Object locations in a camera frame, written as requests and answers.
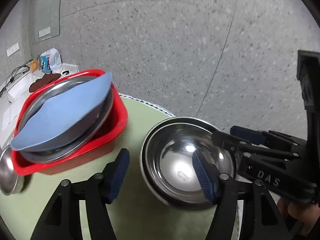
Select upper white wall socket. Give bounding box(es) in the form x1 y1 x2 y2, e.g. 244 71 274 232
39 27 51 38

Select large stainless steel bowl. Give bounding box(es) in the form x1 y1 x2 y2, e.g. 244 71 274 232
10 73 113 163

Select blue square plastic plate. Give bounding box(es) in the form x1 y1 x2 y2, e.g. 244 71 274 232
11 72 112 152

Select white paper sheets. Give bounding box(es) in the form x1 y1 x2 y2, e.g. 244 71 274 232
2 100 22 131

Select small stainless steel bowl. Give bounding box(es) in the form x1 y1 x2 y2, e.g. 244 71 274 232
0 146 24 196

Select medium stainless steel bowl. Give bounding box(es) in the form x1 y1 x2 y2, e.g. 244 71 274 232
144 122 235 205

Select white wall socket pair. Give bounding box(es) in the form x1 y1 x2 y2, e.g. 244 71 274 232
7 43 20 57

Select red plastic basin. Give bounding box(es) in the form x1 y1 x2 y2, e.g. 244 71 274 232
11 69 128 176

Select person's right hand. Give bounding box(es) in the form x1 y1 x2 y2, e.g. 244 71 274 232
277 198 319 236

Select orange bottle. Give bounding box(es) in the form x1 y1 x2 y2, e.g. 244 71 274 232
29 60 39 72

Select brown folded cloth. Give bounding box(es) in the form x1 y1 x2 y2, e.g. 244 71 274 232
29 73 61 93

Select green checkered table mat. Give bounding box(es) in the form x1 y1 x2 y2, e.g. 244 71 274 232
1 96 215 239

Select black cable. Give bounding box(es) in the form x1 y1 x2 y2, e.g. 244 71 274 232
0 64 30 98

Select wide stainless steel bowl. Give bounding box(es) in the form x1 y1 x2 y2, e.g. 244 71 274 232
139 116 238 210

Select white blue plastic bag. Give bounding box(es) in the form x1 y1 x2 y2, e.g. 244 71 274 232
40 48 62 74

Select white counter cabinet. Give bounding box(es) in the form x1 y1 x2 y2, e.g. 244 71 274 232
0 63 80 151

